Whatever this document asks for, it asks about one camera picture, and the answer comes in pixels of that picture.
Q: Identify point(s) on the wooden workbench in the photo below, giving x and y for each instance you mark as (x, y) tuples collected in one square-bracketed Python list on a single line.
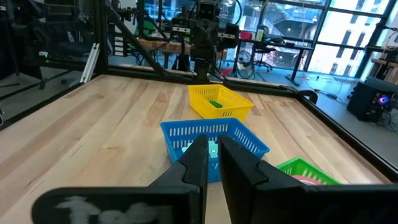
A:
[(155, 45)]

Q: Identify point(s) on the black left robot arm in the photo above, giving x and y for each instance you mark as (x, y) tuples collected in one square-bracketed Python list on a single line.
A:
[(203, 70)]

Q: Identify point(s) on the blue plastic basket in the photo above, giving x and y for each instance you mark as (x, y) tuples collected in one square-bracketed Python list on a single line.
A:
[(202, 123)]

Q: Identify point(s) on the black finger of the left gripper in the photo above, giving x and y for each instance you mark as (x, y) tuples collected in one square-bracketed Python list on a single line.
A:
[(181, 29), (231, 35)]

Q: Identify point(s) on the black computer tower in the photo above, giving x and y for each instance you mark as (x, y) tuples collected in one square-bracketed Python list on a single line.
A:
[(367, 102)]

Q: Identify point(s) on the white metal bar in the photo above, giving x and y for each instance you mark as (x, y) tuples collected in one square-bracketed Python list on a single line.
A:
[(90, 62)]

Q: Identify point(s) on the yellow plastic basket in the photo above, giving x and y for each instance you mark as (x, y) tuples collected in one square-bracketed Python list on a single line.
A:
[(230, 113)]

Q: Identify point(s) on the black desk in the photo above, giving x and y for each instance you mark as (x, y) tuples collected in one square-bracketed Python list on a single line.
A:
[(280, 46)]

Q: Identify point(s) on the small green stapler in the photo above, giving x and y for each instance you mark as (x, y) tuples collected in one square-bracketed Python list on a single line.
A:
[(215, 104)]

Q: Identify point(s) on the black frame clamp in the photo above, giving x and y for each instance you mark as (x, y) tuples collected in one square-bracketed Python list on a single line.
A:
[(311, 94)]

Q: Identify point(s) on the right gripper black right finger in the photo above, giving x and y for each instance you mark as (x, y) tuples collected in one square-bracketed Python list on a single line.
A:
[(248, 193)]

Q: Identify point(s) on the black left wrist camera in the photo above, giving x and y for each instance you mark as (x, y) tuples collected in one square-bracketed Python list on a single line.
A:
[(207, 11)]

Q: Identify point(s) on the green plastic basket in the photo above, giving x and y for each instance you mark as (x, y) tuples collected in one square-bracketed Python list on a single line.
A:
[(295, 163)]

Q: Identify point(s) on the black metal table frame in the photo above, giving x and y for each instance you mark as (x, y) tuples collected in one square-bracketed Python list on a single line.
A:
[(101, 46)]

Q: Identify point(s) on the pink tape roll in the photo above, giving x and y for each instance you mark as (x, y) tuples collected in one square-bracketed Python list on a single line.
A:
[(306, 180)]

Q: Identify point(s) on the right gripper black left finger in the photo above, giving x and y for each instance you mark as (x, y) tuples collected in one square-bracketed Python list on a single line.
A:
[(186, 186)]

